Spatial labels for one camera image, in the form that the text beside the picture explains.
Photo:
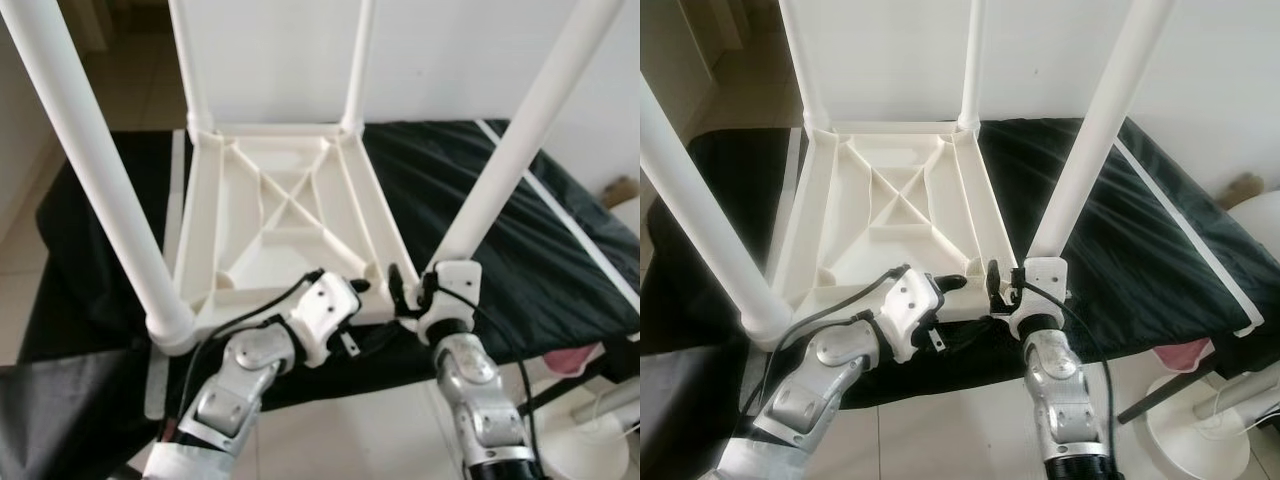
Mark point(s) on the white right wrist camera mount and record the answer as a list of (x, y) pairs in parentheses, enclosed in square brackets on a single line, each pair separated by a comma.
[(1040, 290), (450, 295)]

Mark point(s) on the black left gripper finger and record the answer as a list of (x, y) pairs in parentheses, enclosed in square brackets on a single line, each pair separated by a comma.
[(952, 282), (962, 333), (360, 286), (378, 337)]

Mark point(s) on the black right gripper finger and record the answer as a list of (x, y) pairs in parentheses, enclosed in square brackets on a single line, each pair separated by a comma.
[(397, 283), (994, 280), (1015, 280), (428, 283)]

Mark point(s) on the black table cloth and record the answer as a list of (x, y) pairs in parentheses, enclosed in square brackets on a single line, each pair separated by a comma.
[(470, 200), (1160, 270)]

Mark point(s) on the white rounded object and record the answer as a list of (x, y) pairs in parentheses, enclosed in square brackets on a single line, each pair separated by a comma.
[(630, 215), (1260, 225)]

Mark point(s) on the pink soft item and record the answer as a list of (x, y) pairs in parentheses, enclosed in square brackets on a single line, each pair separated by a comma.
[(1182, 354), (575, 358)]

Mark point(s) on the small brown object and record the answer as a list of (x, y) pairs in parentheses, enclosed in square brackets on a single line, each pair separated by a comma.
[(1245, 190), (620, 190)]

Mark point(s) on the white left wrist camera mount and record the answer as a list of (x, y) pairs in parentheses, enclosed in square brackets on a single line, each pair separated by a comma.
[(910, 305), (325, 310)]

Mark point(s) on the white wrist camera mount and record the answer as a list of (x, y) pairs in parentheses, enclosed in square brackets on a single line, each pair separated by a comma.
[(1040, 290), (325, 310), (910, 305), (450, 295)]

